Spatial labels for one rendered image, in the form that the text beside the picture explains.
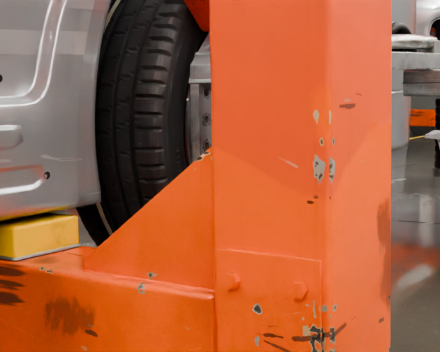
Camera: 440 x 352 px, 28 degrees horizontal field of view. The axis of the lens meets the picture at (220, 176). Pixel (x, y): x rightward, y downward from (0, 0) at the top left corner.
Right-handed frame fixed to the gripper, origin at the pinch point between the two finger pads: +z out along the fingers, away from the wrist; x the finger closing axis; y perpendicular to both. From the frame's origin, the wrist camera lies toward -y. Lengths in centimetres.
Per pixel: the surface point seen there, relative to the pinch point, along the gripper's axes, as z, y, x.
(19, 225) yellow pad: 35, 10, -73
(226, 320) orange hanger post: -5, 18, -77
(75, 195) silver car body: 33, 7, -62
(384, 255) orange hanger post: -19, 11, -62
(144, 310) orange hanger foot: 8, 18, -76
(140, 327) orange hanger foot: 9, 21, -76
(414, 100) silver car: 98, 1, 219
